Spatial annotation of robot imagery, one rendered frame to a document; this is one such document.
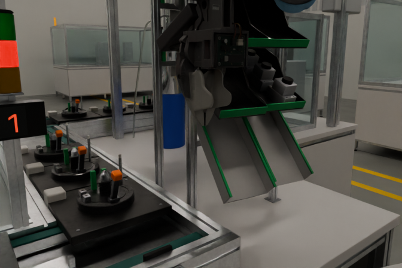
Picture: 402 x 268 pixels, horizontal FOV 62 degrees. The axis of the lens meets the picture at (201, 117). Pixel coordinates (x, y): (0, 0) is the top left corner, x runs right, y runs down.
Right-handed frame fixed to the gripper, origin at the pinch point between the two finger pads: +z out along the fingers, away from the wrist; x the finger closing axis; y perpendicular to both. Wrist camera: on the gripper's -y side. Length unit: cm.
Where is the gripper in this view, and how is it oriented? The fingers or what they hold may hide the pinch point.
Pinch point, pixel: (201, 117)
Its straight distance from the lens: 55.9
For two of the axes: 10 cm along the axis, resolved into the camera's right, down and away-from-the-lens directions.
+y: 6.0, 1.5, -7.8
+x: 8.0, -1.2, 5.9
